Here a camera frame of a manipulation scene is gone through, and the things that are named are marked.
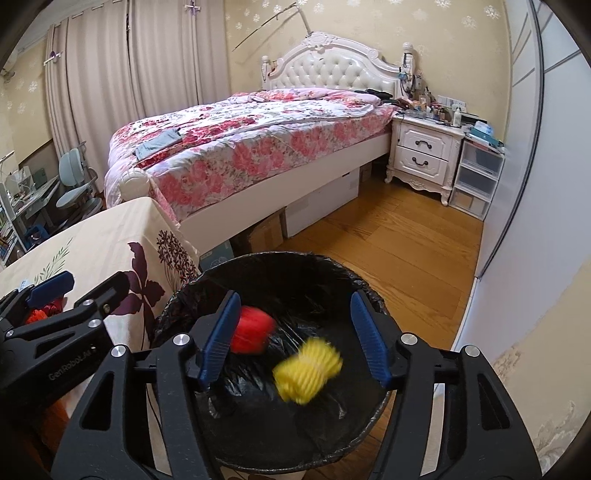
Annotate red foam fruit net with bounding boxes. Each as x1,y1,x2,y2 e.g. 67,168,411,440
230,306,276,355

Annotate yellow foam fruit net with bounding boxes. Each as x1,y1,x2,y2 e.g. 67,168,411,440
273,337,342,405

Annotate red plastic bag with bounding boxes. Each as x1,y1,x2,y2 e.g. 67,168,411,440
25,297,64,325

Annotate black trash bin with liner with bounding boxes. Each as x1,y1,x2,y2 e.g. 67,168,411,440
153,252,388,474

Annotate floral tablecloth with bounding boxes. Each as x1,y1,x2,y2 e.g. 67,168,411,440
1,199,198,479

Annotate study desk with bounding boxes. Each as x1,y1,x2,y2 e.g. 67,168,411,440
1,176,60,250

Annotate grey-blue desk chair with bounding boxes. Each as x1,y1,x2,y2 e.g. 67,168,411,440
56,141,103,231

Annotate pink floral quilt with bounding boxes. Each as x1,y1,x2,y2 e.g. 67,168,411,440
104,87,397,222

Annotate folded grey cloth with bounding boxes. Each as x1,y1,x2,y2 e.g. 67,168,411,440
134,128,182,161

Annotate cardboard box under bed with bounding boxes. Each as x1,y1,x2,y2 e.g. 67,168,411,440
246,210,283,253

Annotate sliding wardrobe door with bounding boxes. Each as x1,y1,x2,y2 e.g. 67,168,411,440
454,1,590,362

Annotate beige curtains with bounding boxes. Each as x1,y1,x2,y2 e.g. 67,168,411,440
44,1,230,177

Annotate white storage box under bed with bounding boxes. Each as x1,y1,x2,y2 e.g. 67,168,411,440
283,169,360,238

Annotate translucent plastic drawer unit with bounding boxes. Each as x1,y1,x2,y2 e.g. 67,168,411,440
450,135,505,221

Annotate white nightstand with drawers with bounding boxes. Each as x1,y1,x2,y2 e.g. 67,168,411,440
385,112,465,206

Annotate bed with white headboard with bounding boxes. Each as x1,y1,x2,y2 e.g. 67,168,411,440
104,32,414,251

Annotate metal canopy rod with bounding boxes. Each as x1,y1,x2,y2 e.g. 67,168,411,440
232,1,314,52

